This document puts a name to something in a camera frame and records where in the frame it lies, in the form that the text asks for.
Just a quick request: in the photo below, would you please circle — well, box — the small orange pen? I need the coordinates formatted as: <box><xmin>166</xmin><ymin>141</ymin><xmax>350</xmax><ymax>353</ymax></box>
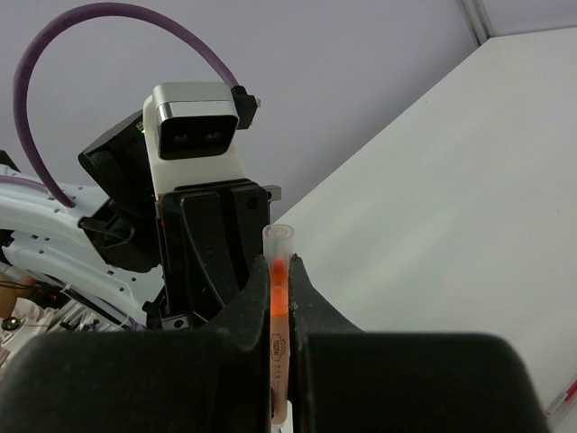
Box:
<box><xmin>270</xmin><ymin>258</ymin><xmax>290</xmax><ymax>429</ymax></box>

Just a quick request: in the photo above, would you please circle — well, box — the red thin pen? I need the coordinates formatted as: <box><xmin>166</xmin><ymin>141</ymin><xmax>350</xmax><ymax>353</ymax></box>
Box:
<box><xmin>545</xmin><ymin>378</ymin><xmax>577</xmax><ymax>418</ymax></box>

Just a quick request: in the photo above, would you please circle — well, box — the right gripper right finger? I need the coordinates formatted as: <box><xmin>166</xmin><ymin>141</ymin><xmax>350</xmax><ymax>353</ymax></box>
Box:
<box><xmin>288</xmin><ymin>257</ymin><xmax>549</xmax><ymax>432</ymax></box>

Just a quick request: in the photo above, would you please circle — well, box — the right aluminium frame post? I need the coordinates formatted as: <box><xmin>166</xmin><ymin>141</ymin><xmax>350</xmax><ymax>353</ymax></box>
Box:
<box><xmin>457</xmin><ymin>0</ymin><xmax>495</xmax><ymax>46</ymax></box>

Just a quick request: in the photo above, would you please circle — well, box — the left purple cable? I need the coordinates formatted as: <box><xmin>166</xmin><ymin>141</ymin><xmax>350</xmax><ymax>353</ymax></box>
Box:
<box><xmin>0</xmin><ymin>2</ymin><xmax>240</xmax><ymax>208</ymax></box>

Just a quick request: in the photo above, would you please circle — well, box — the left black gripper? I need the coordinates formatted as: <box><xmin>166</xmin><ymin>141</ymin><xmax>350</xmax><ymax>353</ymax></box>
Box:
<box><xmin>149</xmin><ymin>179</ymin><xmax>281</xmax><ymax>330</ymax></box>

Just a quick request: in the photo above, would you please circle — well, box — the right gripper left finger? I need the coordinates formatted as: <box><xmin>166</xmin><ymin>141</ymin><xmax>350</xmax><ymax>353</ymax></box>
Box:
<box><xmin>1</xmin><ymin>258</ymin><xmax>271</xmax><ymax>432</ymax></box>

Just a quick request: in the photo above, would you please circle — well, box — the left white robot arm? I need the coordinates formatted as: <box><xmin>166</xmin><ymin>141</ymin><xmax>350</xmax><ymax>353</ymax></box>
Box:
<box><xmin>1</xmin><ymin>112</ymin><xmax>280</xmax><ymax>329</ymax></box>

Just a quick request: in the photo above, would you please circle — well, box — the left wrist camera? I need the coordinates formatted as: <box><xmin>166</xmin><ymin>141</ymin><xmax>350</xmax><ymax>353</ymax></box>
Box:
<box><xmin>142</xmin><ymin>82</ymin><xmax>260</xmax><ymax>199</ymax></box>

